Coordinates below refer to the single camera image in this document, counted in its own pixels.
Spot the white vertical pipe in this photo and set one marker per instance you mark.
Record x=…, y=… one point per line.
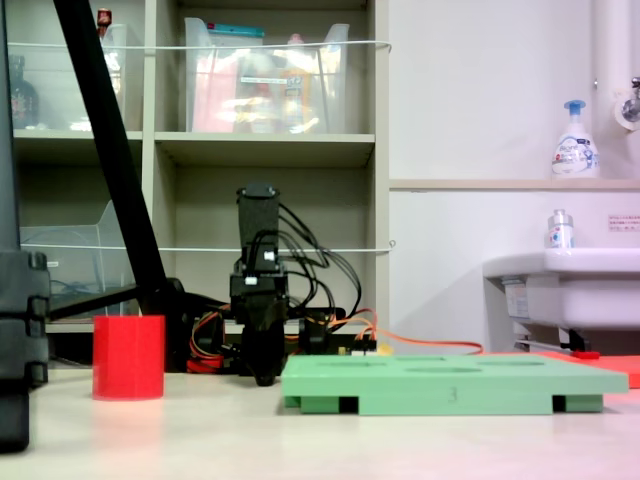
x=607, y=50

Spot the small red piece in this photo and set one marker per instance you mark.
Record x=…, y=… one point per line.
x=586, y=355

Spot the orange bottle with pink cap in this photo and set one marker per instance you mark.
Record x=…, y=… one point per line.
x=297, y=90

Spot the green shape sorting board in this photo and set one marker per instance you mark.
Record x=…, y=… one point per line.
x=450, y=387

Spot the red printed clamp base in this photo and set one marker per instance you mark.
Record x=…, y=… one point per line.
x=205, y=365

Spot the teal topped pouch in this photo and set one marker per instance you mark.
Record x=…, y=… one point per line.
x=235, y=31

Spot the clear plastic storage bin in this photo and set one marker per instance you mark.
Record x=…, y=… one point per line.
x=265, y=90
x=60, y=90
x=75, y=260

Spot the small clear sanitizer bottle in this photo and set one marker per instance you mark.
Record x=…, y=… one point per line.
x=560, y=232

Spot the red octagonal pillar block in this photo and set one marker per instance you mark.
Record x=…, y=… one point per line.
x=128, y=357

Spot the dark grey post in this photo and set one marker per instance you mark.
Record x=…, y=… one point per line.
x=7, y=125

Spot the black notched tripod leg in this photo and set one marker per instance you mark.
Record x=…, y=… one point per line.
x=22, y=320

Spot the white sink basin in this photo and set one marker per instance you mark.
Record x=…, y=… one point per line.
x=575, y=290

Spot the small yellow piece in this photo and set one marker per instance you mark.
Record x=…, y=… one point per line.
x=385, y=349

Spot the white blue soap pump bottle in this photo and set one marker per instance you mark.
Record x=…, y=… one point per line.
x=575, y=150

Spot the metal wall tap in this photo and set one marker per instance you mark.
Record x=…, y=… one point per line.
x=629, y=107

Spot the beige shelf unit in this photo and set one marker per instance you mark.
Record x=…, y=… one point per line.
x=265, y=150

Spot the dark glass bottle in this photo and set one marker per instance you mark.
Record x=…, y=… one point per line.
x=22, y=100

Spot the pink packet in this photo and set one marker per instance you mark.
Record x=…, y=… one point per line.
x=215, y=100

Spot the black clamp block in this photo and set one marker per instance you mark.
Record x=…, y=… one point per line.
x=315, y=337

